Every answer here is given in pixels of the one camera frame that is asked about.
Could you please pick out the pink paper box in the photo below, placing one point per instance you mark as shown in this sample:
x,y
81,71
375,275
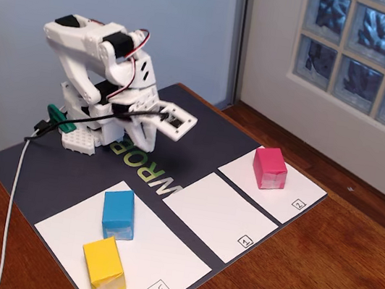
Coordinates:
x,y
268,164

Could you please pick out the dark mat with WROB print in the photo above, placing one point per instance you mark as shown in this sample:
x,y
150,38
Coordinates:
x,y
63,175

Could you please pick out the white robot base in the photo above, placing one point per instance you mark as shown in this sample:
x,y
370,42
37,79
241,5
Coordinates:
x,y
80,137

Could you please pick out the glass block window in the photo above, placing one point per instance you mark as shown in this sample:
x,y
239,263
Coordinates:
x,y
368,51

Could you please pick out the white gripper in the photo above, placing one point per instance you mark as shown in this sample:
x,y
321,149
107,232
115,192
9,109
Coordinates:
x,y
142,130

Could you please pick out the white paper sheet marked 2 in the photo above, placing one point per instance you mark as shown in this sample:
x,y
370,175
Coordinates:
x,y
245,182

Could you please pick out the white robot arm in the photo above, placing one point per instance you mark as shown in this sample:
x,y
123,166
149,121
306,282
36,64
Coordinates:
x,y
80,42

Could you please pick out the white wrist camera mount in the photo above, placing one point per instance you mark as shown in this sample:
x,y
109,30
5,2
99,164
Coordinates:
x,y
178,120

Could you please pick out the green clamp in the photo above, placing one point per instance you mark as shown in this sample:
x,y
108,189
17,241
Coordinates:
x,y
61,118

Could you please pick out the grey metal frame post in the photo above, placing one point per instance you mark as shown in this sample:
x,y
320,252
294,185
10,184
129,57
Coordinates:
x,y
238,42

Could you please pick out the yellow paper box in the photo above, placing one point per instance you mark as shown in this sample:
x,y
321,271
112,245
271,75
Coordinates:
x,y
103,266

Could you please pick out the blue paper box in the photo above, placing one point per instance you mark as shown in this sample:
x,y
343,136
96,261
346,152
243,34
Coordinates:
x,y
118,209

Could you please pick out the white paper sheet marked HOME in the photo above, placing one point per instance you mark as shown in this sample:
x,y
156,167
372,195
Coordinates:
x,y
167,258

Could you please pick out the white paper sheet marked 1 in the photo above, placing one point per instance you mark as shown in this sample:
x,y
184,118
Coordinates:
x,y
218,214

